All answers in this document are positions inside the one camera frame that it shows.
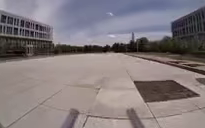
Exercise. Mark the grey concrete slab plaza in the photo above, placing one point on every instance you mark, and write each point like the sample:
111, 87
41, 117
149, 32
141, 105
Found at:
90, 73

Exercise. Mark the pole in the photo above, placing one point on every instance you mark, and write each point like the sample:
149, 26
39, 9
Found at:
137, 46

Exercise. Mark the distant tower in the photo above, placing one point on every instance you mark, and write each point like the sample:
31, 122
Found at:
133, 36

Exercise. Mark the row of trees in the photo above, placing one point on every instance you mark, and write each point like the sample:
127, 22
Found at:
150, 45

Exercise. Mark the robot's own part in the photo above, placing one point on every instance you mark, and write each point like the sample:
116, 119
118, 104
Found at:
135, 119
70, 119

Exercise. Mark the dark square ground grate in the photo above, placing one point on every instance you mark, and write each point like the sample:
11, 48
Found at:
165, 90

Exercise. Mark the white glazed office building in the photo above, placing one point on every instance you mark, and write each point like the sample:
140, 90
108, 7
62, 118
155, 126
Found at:
13, 31

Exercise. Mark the grey glazed office building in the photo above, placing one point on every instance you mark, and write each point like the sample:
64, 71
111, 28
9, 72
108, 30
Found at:
195, 23

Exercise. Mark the low dark kerb wall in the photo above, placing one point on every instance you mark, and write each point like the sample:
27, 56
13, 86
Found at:
176, 64

